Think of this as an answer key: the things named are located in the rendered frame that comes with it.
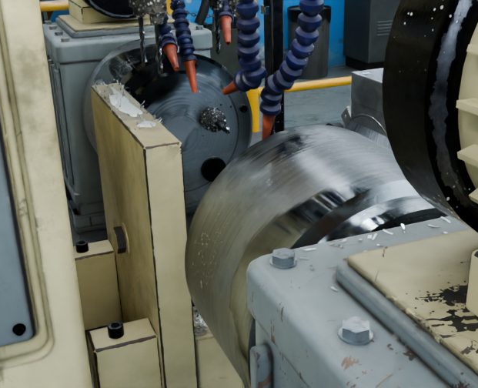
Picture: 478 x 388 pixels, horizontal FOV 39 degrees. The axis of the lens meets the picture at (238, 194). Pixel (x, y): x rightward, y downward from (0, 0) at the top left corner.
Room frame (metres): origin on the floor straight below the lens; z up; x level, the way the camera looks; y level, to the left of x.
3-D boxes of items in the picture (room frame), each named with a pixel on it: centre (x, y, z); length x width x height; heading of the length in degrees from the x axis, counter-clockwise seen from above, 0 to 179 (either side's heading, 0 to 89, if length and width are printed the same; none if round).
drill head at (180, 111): (1.14, 0.13, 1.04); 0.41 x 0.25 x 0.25; 21
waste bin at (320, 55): (6.12, -0.67, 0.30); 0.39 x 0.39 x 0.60
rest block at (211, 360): (0.70, 0.04, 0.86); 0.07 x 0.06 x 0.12; 21
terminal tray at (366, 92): (0.92, -0.24, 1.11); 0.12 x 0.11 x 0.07; 111
